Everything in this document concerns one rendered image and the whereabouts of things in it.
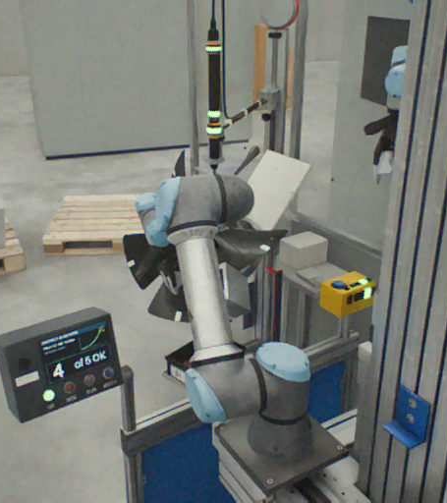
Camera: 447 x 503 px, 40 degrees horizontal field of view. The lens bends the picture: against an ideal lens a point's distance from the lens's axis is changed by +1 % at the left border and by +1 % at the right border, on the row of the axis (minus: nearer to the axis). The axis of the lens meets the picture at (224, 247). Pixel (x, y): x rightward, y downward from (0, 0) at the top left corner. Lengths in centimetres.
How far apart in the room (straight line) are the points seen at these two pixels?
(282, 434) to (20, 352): 61
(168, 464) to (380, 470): 74
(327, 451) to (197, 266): 51
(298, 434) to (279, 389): 13
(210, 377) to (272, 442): 22
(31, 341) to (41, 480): 155
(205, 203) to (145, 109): 625
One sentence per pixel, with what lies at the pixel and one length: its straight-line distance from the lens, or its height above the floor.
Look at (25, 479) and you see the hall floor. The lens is 301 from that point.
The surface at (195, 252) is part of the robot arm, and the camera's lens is 133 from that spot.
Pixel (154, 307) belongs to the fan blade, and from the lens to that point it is 212.
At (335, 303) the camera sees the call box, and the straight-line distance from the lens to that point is 206.
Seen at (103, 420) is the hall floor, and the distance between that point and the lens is 321.
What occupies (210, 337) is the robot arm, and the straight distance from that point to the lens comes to 131.
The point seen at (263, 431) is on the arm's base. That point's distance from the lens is 142.
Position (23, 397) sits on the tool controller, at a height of 113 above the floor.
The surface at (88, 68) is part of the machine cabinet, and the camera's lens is 740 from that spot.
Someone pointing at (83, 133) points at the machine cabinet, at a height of 29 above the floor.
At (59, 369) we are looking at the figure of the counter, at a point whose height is 116.
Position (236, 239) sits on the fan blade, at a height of 122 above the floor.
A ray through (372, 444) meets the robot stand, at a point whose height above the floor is 108.
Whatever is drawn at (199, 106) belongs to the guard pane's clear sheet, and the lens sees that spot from 343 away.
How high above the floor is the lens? 202
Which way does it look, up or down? 24 degrees down
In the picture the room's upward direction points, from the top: straight up
